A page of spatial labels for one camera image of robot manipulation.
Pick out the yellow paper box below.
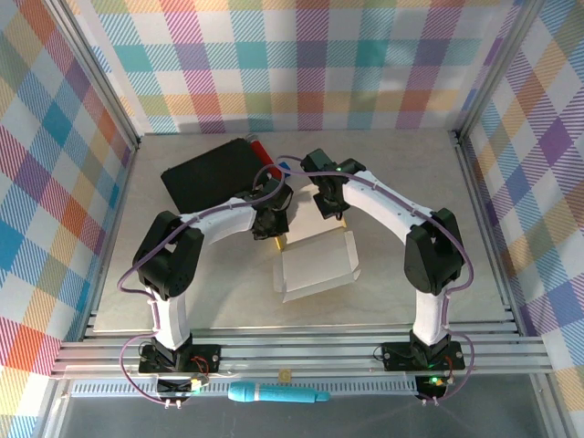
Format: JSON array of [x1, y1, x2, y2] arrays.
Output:
[[272, 184, 362, 303]]

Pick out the red cylinder roller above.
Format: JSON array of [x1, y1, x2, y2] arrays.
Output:
[[245, 134, 282, 178]]

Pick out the black hard case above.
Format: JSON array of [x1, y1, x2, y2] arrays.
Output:
[[161, 138, 275, 215]]

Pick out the turquoise pen-shaped tool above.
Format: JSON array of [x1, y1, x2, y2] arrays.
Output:
[[227, 381, 331, 405]]

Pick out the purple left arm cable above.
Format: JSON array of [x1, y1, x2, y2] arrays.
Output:
[[117, 163, 293, 405]]

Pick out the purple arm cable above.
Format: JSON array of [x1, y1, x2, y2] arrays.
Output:
[[276, 154, 475, 405], [117, 163, 293, 405]]

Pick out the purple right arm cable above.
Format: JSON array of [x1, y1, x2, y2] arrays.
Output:
[[276, 154, 475, 405]]

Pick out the long aluminium base rail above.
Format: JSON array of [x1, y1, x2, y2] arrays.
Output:
[[49, 324, 554, 381]]

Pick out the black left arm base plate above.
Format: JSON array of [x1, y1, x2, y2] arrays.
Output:
[[139, 344, 223, 374]]

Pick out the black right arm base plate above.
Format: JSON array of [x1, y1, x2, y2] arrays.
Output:
[[381, 339, 466, 371]]

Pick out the white slotted cable duct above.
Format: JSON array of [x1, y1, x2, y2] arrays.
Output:
[[68, 381, 419, 397]]

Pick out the aluminium corner post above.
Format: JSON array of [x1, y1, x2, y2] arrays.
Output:
[[454, 0, 549, 138], [45, 0, 141, 150]]

